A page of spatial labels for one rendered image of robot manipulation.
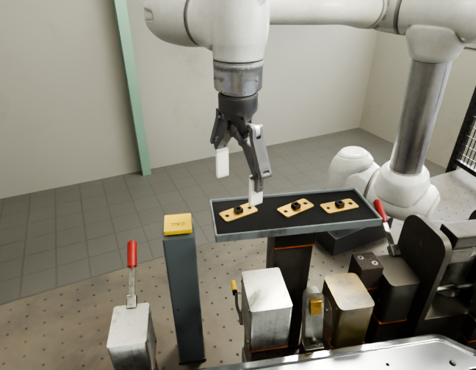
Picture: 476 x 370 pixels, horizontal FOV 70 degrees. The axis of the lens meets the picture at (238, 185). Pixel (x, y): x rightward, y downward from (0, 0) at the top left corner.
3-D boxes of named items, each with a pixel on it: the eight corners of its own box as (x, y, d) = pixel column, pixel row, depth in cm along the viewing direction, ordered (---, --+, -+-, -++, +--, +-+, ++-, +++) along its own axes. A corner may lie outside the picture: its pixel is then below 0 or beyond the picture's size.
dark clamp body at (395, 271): (357, 390, 89) (391, 286, 69) (338, 349, 99) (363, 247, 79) (383, 386, 90) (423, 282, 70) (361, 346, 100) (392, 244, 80)
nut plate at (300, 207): (286, 218, 76) (287, 213, 75) (276, 210, 78) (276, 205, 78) (314, 206, 80) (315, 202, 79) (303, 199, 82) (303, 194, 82)
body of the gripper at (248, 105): (209, 88, 65) (211, 133, 69) (232, 99, 59) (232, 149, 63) (242, 83, 68) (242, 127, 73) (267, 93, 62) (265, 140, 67)
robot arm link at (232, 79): (228, 66, 55) (229, 102, 58) (274, 60, 59) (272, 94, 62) (203, 56, 62) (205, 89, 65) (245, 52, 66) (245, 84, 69)
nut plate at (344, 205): (327, 214, 77) (328, 210, 76) (319, 205, 80) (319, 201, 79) (359, 208, 79) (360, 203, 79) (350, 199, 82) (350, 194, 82)
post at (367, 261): (334, 379, 91) (362, 269, 70) (327, 362, 95) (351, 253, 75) (352, 376, 91) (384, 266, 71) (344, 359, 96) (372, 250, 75)
